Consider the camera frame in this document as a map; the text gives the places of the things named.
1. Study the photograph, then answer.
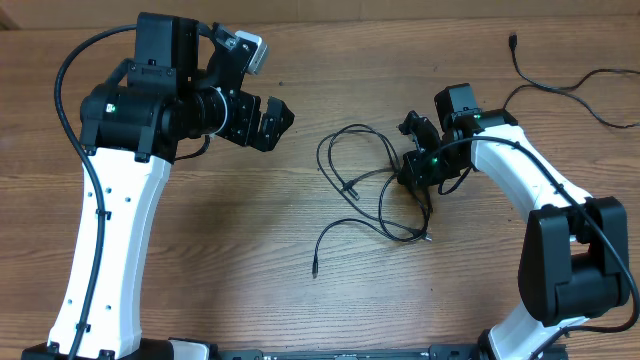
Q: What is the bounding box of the black usb cable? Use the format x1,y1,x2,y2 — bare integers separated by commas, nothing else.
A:
310,123,434,280
501,32,640,130

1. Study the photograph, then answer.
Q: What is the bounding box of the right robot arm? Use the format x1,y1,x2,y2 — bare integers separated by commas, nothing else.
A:
398,83,639,359

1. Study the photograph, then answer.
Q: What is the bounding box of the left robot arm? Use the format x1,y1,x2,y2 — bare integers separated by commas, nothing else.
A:
22,12,294,360

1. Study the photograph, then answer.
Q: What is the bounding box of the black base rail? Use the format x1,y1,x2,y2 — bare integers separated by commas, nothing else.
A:
213,344,489,360

